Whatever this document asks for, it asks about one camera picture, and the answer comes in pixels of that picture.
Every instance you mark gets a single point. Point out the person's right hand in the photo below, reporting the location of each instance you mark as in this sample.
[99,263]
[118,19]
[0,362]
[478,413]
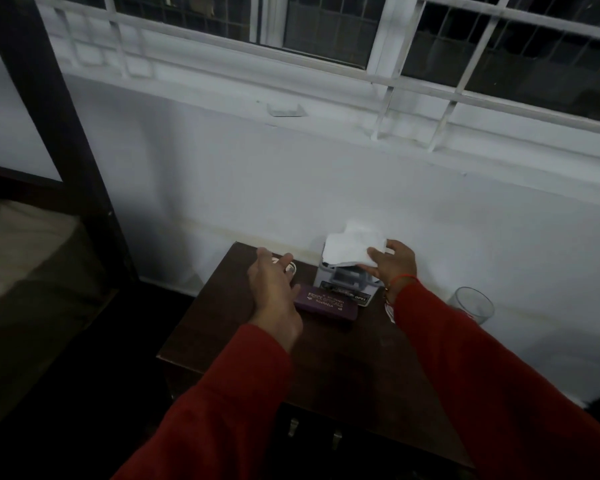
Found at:
[396,272]

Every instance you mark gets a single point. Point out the person's left hand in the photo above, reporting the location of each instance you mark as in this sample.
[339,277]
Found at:
[272,299]

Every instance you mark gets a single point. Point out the person's right thumb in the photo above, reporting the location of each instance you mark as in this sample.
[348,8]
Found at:
[375,254]

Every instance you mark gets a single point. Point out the person's left thumb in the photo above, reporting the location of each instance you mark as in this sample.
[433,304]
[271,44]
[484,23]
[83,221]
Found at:
[286,263]

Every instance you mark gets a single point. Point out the white tissue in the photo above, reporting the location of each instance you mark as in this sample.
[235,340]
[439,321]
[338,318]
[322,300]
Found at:
[350,247]

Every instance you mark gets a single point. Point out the person's right forearm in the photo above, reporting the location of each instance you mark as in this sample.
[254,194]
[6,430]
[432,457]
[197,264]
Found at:
[490,394]

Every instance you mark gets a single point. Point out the person's left forearm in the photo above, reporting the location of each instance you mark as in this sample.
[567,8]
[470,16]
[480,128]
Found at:
[225,409]

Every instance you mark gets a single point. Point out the small white round object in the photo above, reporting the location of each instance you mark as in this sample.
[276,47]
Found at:
[291,268]

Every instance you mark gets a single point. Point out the grey tissue box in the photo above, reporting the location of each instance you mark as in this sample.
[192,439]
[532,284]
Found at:
[342,282]

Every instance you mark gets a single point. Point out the maroon rectangular box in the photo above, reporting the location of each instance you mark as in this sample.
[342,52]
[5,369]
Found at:
[325,302]

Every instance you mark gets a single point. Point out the white sleeve tag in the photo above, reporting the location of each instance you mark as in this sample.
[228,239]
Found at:
[389,312]

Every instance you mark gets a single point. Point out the clear drinking glass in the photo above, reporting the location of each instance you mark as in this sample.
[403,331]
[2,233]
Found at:
[472,304]

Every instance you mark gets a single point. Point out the dark wooden bedside table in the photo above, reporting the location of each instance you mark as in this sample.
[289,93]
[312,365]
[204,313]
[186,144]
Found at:
[350,364]

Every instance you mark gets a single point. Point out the white window grille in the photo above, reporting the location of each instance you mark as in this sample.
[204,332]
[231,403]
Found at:
[395,82]

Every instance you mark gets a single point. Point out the beige mattress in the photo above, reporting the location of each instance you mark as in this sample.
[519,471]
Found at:
[30,274]

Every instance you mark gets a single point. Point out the small white bracket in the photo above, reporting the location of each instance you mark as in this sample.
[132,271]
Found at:
[286,110]

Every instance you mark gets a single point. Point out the white window frame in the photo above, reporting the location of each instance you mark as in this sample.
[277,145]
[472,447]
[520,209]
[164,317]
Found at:
[272,19]

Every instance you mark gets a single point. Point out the dark wooden bed frame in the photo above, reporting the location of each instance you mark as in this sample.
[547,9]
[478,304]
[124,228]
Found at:
[55,119]

